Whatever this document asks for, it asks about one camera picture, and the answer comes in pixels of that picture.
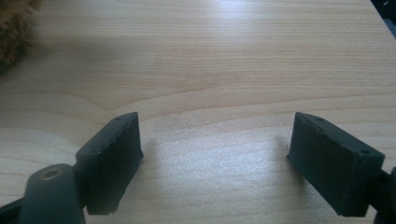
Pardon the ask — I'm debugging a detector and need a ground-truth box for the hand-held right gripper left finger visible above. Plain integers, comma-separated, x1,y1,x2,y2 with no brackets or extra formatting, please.
74,111,145,217

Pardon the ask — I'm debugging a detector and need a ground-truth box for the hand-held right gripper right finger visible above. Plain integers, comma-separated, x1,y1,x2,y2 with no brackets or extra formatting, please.
286,111,386,217

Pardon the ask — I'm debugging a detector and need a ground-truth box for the brown teddy bear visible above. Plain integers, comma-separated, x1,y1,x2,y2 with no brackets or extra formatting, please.
0,0,43,75

